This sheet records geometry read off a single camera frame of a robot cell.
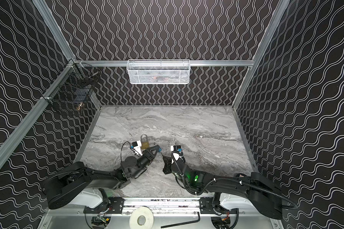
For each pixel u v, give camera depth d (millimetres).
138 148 761
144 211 728
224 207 616
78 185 439
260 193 428
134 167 625
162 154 781
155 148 791
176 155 758
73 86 964
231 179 490
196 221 708
